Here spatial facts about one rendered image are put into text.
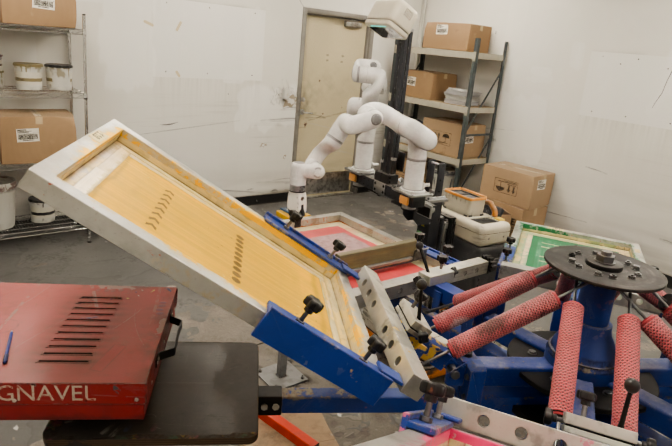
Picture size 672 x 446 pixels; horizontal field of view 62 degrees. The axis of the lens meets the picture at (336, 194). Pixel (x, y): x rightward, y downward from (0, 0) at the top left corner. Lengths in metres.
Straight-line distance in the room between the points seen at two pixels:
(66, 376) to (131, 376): 0.13
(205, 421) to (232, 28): 4.77
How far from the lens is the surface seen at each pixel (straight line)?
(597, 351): 1.66
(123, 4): 5.40
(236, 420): 1.41
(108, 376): 1.30
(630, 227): 5.82
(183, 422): 1.41
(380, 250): 2.19
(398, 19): 2.73
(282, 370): 3.23
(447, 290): 1.94
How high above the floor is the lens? 1.81
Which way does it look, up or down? 15 degrees down
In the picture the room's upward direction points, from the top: 5 degrees clockwise
